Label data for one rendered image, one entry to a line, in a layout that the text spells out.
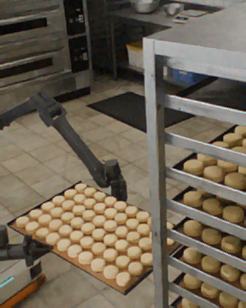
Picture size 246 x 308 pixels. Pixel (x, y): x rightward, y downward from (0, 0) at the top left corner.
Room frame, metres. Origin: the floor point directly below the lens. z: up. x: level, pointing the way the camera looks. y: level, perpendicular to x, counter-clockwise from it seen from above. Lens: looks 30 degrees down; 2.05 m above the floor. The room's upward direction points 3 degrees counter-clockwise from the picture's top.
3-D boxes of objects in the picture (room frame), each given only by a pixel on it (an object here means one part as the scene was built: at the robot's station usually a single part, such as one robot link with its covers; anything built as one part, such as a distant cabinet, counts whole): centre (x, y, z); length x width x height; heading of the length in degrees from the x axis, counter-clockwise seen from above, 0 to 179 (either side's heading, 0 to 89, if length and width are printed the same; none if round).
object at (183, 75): (5.59, -0.73, 0.36); 0.47 x 0.38 x 0.26; 130
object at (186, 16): (5.59, -0.69, 0.92); 0.32 x 0.30 x 0.09; 135
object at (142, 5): (6.25, -0.19, 0.95); 0.39 x 0.39 x 0.14
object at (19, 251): (1.36, 0.44, 1.01); 0.07 x 0.07 x 0.10; 4
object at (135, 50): (6.26, -0.20, 0.36); 0.47 x 0.39 x 0.26; 126
